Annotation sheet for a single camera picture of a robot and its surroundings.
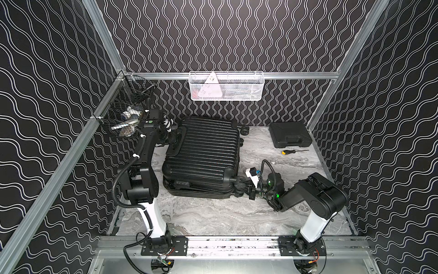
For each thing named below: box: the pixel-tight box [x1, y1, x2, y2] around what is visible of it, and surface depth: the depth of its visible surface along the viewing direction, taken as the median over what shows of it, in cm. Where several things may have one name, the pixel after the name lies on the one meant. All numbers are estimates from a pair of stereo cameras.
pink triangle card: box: [197, 71, 223, 98], surface depth 92 cm
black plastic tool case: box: [268, 121, 313, 149], surface depth 112 cm
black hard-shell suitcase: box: [161, 115, 249, 199], surface depth 84 cm
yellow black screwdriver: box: [281, 149, 310, 155], surface depth 109 cm
